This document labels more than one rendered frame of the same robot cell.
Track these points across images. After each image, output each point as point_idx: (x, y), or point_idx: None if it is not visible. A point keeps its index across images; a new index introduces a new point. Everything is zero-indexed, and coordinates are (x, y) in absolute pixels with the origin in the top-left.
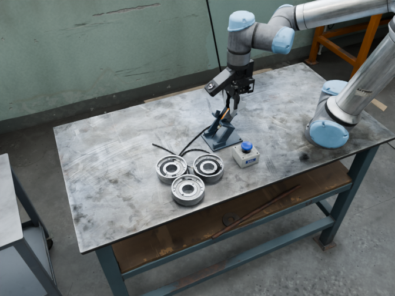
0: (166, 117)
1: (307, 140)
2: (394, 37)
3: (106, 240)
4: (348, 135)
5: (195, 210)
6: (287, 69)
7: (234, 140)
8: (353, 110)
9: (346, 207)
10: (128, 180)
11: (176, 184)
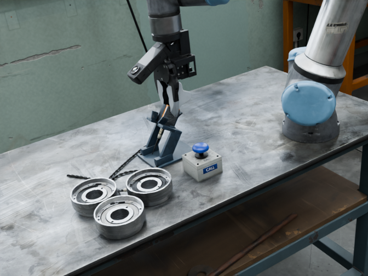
0: (87, 144)
1: (287, 137)
2: None
3: None
4: (334, 98)
5: (133, 242)
6: (247, 74)
7: (185, 153)
8: (330, 57)
9: None
10: (30, 222)
11: (102, 211)
